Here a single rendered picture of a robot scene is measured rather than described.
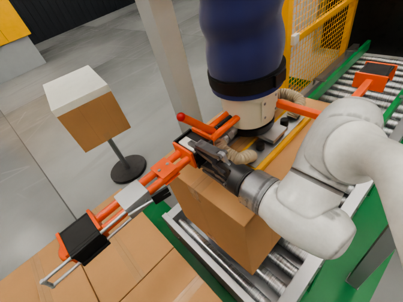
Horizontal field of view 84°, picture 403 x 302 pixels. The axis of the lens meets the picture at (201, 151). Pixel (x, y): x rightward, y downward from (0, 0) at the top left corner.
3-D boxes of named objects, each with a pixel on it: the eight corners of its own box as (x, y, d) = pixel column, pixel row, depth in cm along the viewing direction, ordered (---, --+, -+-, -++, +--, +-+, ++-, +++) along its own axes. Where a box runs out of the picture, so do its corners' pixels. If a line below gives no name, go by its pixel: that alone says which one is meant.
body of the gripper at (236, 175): (235, 184, 47) (205, 165, 53) (240, 205, 53) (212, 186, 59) (258, 162, 50) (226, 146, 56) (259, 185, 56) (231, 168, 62)
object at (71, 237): (99, 218, 57) (88, 208, 54) (111, 236, 53) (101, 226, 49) (68, 243, 54) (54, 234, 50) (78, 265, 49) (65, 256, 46)
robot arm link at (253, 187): (257, 223, 49) (237, 208, 53) (281, 196, 53) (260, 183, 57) (255, 201, 43) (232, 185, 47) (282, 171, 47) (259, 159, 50)
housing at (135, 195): (141, 187, 62) (135, 177, 59) (155, 201, 58) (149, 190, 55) (120, 205, 59) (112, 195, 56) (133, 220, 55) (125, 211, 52)
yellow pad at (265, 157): (286, 111, 87) (286, 100, 84) (311, 119, 81) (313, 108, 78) (229, 165, 74) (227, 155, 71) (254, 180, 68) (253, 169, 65)
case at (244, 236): (258, 144, 134) (255, 84, 106) (327, 175, 109) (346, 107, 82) (185, 216, 110) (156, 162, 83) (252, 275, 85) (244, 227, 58)
